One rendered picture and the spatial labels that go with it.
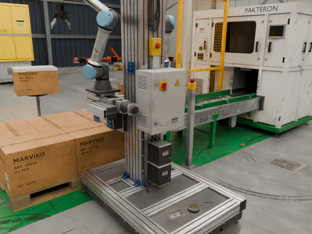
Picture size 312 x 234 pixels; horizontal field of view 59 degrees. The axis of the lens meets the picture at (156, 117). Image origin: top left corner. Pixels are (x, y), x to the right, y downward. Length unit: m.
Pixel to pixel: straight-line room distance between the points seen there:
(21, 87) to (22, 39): 5.74
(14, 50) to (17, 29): 0.67
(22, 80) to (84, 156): 2.05
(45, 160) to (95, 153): 0.49
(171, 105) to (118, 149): 1.08
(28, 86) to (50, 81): 0.32
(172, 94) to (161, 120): 0.21
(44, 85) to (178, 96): 2.81
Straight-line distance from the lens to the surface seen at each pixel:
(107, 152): 2.92
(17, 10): 10.19
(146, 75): 2.00
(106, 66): 2.34
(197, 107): 3.60
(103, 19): 2.12
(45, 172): 2.71
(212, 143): 3.86
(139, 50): 2.13
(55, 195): 2.86
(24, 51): 10.18
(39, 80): 4.54
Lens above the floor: 1.45
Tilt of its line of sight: 16 degrees down
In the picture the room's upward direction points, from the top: 1 degrees clockwise
